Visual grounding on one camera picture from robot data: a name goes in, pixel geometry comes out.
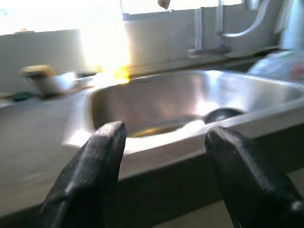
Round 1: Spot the yellow sponge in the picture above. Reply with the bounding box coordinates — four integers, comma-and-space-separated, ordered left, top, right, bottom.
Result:
21, 64, 57, 78

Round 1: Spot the small white bowl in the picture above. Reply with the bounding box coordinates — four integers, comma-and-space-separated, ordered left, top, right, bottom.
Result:
35, 71, 78, 95

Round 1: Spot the clear plastic bag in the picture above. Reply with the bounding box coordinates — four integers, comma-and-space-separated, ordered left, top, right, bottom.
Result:
247, 51, 304, 81

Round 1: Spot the green scouring pad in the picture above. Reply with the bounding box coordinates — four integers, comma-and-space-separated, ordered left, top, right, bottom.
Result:
10, 91, 36, 102

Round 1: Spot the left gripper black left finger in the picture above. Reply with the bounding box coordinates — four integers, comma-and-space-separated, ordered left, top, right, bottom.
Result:
39, 121, 126, 228

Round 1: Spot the small steel bowl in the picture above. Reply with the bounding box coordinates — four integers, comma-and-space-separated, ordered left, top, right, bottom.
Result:
203, 107, 247, 124

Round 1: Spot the stainless steel double sink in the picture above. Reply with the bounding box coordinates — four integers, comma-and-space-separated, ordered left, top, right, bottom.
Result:
61, 68, 304, 167

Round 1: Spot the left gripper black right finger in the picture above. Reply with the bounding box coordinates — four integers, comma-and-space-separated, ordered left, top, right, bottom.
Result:
204, 125, 304, 228

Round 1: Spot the curved chrome faucet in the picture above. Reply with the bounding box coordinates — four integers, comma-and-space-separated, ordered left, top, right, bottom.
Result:
222, 0, 281, 59

